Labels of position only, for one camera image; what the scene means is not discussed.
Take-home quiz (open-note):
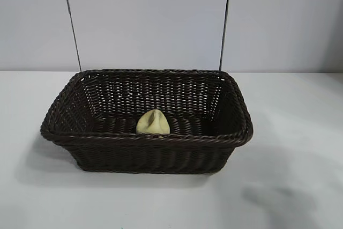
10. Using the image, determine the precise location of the dark brown woven basket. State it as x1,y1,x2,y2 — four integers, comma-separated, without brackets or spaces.
40,68,254,174

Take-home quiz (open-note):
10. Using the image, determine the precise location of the pale yellow egg yolk pastry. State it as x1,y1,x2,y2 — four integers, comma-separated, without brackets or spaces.
136,109,171,135

